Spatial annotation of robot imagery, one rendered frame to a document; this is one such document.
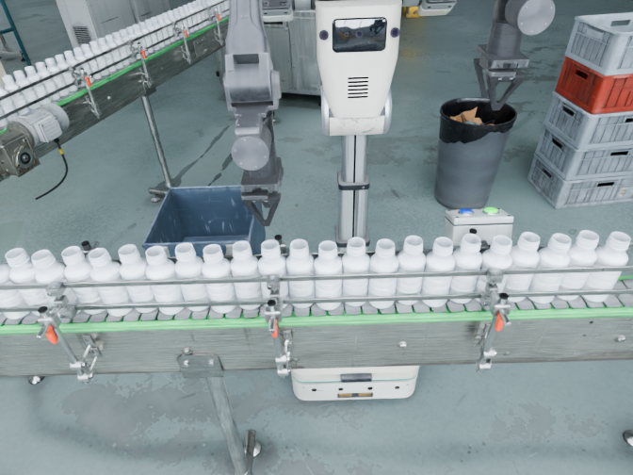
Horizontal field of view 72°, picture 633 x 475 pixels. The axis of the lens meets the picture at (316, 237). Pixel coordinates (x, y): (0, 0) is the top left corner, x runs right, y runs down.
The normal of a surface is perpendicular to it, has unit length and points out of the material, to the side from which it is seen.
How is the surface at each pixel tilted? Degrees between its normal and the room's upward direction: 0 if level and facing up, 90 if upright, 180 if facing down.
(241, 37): 55
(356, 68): 90
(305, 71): 89
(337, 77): 90
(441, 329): 90
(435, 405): 0
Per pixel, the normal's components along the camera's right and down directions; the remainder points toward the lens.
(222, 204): 0.01, 0.62
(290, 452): -0.04, -0.78
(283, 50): -0.30, 0.60
